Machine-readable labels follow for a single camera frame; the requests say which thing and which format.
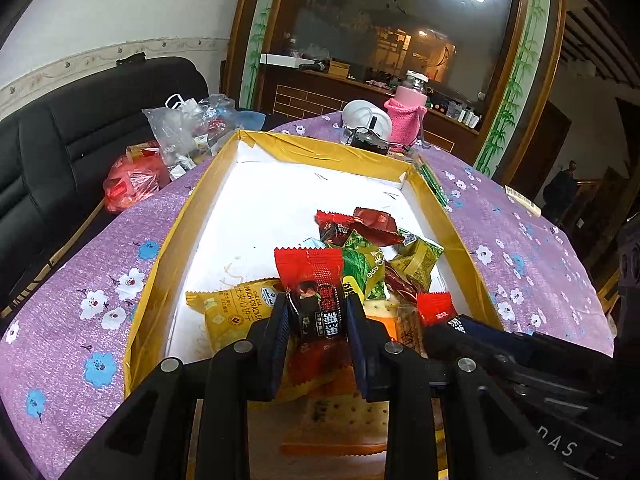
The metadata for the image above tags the wooden door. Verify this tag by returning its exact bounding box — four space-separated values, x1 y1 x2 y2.
510 100 572 201

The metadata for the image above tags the wooden cabinet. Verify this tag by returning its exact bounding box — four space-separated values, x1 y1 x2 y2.
260 65 483 166

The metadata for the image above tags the orange cracker packet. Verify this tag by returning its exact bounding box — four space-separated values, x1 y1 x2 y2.
279 300 401 457

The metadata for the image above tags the yellow cardboard box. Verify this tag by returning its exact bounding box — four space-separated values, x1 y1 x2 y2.
122 129 505 461

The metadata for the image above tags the row of white boxes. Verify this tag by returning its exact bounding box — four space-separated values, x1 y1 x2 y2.
446 101 483 129

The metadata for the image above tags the bamboo wall decal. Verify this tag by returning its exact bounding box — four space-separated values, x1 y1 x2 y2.
239 0 283 111
472 0 553 178

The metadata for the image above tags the white round container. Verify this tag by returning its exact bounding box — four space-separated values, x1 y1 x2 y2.
341 99 394 143

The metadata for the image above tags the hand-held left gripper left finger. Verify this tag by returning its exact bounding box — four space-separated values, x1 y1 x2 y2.
60 290 291 480

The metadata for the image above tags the white long box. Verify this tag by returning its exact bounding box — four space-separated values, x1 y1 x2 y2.
259 52 302 69

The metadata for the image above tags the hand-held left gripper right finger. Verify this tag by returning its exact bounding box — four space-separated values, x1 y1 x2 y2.
345 292 571 480

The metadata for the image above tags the dark blue jacket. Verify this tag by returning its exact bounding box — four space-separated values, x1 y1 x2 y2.
542 160 579 226

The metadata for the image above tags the yellow cheese cracker packet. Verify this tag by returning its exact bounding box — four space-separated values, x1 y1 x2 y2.
186 277 285 355

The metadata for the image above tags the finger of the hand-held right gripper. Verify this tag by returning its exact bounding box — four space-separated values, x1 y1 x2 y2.
422 325 591 413
452 314 618 376

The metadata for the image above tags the wooden stair railing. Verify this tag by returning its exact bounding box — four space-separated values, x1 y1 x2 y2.
575 162 628 261

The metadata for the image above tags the large red snack packet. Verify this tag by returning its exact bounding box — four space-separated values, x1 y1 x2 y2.
274 246 355 402

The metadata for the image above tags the purple floral tablecloth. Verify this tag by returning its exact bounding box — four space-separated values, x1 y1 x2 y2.
0 110 616 480

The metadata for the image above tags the blue cloth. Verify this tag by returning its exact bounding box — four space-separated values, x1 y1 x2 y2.
234 109 267 133

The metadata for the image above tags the yellow cracker stack packet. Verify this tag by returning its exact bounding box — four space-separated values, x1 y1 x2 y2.
396 304 428 358

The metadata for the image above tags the clear plastic bag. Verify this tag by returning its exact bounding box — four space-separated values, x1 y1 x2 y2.
141 93 240 182

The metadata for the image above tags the black handheld device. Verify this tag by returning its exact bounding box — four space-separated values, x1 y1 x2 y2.
349 116 392 157

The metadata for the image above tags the dark red candy packet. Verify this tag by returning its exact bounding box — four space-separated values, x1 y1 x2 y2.
384 265 420 307

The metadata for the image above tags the pink sleeved bottle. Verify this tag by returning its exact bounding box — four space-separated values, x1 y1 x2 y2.
383 70 432 150

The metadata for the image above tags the small red snack packet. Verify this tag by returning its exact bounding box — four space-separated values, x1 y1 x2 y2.
314 209 357 247
416 291 454 329

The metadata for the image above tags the red plastic bag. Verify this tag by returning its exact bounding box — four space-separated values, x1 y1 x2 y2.
102 151 172 214

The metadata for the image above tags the green gold pea packet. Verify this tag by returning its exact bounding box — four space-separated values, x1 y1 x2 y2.
389 232 446 293

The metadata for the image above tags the brown red snack packet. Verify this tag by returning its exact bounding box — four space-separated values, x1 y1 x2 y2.
351 206 406 247

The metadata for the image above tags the black sofa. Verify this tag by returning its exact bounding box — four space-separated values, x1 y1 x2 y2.
0 56 211 311

